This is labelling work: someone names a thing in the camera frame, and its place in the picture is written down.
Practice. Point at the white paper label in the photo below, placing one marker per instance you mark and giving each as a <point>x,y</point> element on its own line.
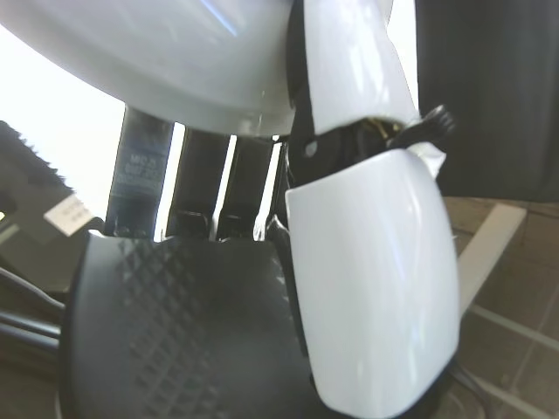
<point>65,216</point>

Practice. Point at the white table leg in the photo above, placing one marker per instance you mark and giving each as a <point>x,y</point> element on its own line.
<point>493,244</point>

